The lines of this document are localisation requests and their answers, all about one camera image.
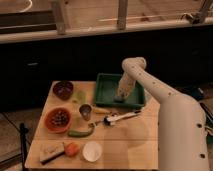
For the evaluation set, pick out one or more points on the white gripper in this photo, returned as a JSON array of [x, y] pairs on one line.
[[125, 86]]

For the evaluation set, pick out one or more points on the dark sponge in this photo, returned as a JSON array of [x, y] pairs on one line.
[[118, 99]]

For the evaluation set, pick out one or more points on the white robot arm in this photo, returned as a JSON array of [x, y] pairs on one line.
[[182, 142]]

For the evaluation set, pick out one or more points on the green plastic tray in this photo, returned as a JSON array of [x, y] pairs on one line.
[[105, 91]]

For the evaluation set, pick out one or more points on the pale green vegetable piece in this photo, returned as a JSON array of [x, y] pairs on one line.
[[80, 97]]

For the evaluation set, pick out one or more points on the small metal cup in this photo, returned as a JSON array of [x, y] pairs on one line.
[[85, 111]]

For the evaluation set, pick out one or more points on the dark red bowl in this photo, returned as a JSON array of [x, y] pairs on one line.
[[63, 90]]

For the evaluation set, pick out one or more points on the green chili pepper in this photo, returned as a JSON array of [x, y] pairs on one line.
[[80, 134]]

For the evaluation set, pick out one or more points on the orange bowl with beans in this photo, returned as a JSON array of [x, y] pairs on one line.
[[57, 120]]

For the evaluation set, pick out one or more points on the orange tomato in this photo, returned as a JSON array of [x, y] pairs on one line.
[[72, 149]]

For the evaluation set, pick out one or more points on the black handled knife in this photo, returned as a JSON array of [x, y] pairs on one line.
[[45, 158]]

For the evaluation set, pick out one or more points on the wooden window frame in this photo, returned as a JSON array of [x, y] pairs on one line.
[[29, 20]]

